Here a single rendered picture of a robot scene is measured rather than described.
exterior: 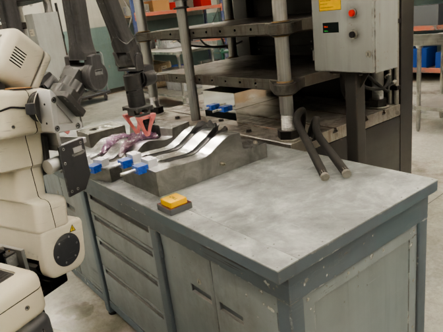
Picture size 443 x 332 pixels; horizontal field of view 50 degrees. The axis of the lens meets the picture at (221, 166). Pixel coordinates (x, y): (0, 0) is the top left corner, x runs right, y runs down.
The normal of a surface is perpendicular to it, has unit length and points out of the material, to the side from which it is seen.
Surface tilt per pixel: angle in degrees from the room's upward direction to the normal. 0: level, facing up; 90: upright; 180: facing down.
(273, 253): 0
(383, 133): 90
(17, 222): 82
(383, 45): 90
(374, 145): 90
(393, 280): 90
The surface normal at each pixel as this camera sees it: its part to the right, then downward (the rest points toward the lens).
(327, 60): -0.78, 0.28
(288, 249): -0.11, -0.94
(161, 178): 0.62, 0.18
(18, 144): 0.87, 0.06
